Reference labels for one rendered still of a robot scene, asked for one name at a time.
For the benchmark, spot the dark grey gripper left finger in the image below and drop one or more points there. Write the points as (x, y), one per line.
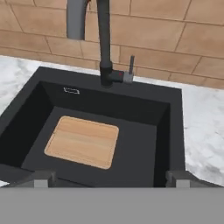
(43, 178)

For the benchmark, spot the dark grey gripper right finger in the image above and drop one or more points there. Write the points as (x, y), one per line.
(178, 178)

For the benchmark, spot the wooden cutting board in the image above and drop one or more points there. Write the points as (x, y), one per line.
(83, 141)

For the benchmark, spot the black sink basin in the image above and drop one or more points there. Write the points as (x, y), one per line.
(140, 140)

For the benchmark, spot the dark grey sink faucet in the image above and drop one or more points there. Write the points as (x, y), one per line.
(104, 43)

